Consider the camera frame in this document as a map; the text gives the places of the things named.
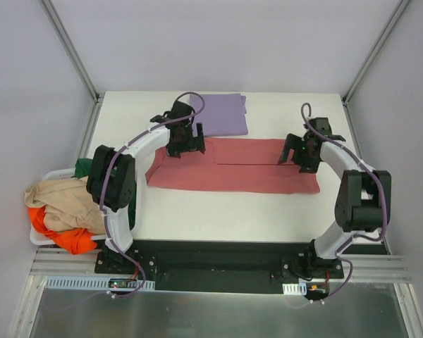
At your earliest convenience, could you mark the aluminium frame post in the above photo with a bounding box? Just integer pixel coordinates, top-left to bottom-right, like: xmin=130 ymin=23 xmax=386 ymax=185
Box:
xmin=342 ymin=0 xmax=412 ymax=106
xmin=39 ymin=0 xmax=100 ymax=103

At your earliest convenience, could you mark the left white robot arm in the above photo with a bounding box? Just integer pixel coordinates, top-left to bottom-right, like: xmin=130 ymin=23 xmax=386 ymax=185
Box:
xmin=86 ymin=93 xmax=205 ymax=274

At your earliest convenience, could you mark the green t shirt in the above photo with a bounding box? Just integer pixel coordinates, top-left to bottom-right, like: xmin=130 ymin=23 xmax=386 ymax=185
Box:
xmin=73 ymin=158 xmax=137 ymax=230

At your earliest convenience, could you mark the right aluminium frame post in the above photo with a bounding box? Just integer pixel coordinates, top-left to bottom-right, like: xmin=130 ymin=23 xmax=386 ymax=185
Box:
xmin=342 ymin=0 xmax=412 ymax=106

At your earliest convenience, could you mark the white cable duct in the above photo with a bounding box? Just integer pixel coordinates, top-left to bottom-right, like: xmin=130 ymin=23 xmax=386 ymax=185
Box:
xmin=282 ymin=282 xmax=307 ymax=296
xmin=45 ymin=276 xmax=156 ymax=292

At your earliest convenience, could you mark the pink t shirt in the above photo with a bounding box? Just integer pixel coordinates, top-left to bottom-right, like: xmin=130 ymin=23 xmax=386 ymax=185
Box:
xmin=146 ymin=137 xmax=320 ymax=194

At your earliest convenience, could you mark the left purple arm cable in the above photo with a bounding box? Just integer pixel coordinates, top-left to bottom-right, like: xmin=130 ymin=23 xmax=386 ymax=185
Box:
xmin=98 ymin=92 xmax=206 ymax=272

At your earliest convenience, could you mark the folded purple t shirt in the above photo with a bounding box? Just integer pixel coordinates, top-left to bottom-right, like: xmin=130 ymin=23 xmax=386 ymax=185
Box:
xmin=193 ymin=93 xmax=248 ymax=137

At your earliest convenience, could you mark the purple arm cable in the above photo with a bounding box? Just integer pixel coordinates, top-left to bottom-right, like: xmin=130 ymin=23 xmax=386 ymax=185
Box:
xmin=98 ymin=92 xmax=206 ymax=272
xmin=300 ymin=103 xmax=388 ymax=261

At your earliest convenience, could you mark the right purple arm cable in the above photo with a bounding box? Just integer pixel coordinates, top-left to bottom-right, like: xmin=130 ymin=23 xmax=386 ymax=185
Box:
xmin=300 ymin=103 xmax=388 ymax=261

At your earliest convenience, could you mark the white laundry basket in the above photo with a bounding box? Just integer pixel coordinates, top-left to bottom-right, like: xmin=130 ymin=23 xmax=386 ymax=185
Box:
xmin=28 ymin=168 xmax=144 ymax=247

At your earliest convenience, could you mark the left white cable duct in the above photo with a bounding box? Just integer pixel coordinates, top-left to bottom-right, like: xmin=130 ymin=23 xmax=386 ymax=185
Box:
xmin=45 ymin=276 xmax=156 ymax=292

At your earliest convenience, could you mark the orange t shirt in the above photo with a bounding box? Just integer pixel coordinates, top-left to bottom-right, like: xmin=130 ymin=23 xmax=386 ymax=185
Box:
xmin=27 ymin=207 xmax=97 ymax=255

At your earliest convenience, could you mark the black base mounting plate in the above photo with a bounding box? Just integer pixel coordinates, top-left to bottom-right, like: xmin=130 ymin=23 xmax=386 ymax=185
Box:
xmin=94 ymin=239 xmax=344 ymax=294

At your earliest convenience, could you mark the beige t shirt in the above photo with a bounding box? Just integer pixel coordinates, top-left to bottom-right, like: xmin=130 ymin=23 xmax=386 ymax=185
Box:
xmin=24 ymin=177 xmax=105 ymax=234

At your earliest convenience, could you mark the right white cable duct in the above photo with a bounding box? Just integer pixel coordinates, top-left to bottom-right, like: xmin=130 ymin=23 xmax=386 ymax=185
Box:
xmin=282 ymin=282 xmax=307 ymax=296

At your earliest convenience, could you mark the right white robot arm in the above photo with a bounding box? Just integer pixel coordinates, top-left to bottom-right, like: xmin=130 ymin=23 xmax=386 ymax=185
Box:
xmin=278 ymin=118 xmax=391 ymax=278

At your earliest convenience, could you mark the left aluminium frame post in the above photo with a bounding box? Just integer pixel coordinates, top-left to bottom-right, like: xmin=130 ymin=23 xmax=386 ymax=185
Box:
xmin=39 ymin=0 xmax=100 ymax=103

